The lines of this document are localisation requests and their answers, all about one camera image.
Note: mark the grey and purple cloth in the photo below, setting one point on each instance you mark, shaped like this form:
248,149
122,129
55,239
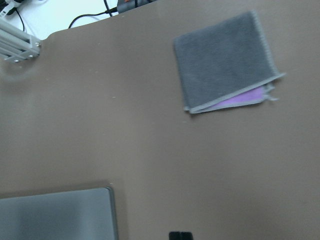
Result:
225,62

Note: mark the grey laptop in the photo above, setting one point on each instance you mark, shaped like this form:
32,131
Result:
71,215

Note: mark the aluminium frame post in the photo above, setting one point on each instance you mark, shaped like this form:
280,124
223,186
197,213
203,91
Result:
17,45

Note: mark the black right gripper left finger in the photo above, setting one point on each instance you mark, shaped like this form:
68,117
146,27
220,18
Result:
174,235

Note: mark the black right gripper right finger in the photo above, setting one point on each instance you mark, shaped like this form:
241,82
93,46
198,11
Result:
186,235

